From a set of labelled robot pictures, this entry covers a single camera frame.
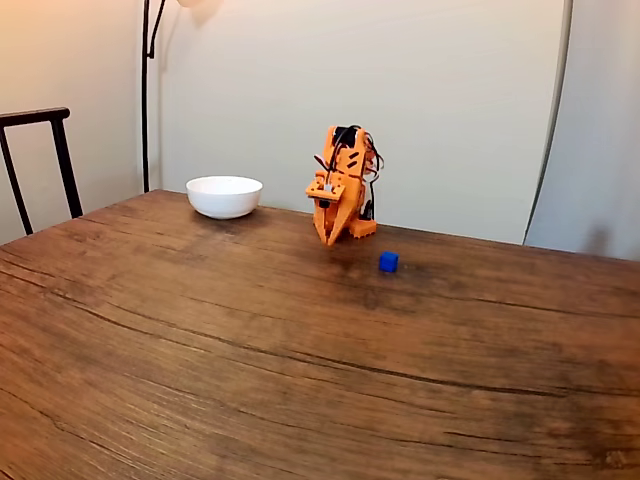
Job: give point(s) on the black floor lamp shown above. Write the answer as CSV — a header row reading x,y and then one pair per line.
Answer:
x,y
145,125

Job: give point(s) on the black chair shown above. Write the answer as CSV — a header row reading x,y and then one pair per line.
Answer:
x,y
61,150

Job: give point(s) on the white bowl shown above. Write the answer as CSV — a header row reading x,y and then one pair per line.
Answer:
x,y
224,197

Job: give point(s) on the blue cube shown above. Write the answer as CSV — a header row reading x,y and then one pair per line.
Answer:
x,y
388,263

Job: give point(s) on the orange camera mount with camera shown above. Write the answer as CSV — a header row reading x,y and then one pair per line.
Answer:
x,y
320,190

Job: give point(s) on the grey vertical pipe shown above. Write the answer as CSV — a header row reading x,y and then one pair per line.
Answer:
x,y
568,20

